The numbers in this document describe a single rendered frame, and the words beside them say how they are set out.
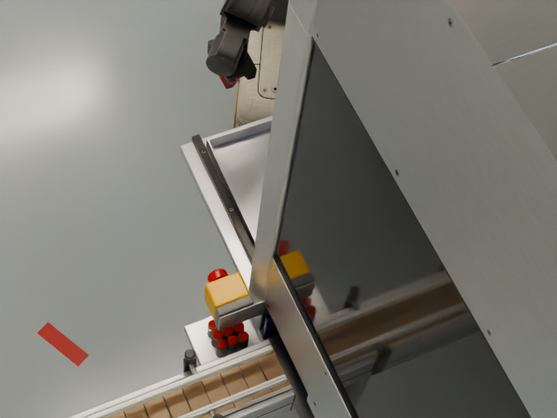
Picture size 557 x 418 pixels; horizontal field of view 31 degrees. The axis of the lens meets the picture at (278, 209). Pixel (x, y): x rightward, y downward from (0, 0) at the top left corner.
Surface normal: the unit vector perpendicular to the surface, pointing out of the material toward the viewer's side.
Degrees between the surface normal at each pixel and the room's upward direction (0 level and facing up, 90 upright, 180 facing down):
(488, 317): 90
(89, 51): 0
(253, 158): 0
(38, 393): 0
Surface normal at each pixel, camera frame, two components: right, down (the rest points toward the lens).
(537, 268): -0.91, 0.33
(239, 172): 0.08, -0.49
